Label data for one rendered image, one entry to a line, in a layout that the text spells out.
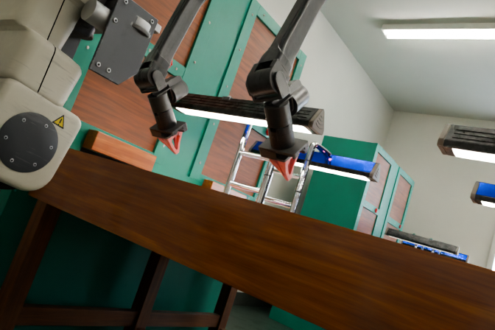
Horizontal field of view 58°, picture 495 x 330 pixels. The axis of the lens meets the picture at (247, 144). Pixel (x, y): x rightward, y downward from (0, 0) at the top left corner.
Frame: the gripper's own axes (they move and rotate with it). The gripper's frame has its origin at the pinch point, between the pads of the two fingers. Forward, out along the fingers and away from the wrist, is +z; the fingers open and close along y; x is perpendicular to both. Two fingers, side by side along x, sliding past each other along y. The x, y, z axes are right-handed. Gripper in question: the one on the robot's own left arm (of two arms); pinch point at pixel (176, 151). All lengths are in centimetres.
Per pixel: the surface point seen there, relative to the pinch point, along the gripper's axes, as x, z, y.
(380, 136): -448, 268, 132
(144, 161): -11.2, 18.0, 36.3
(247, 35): -96, -3, 41
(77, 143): 8.0, -0.6, 42.4
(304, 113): -26.1, -3.2, -31.5
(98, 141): 3.6, 0.3, 36.3
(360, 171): -60, 40, -31
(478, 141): -24, -2, -80
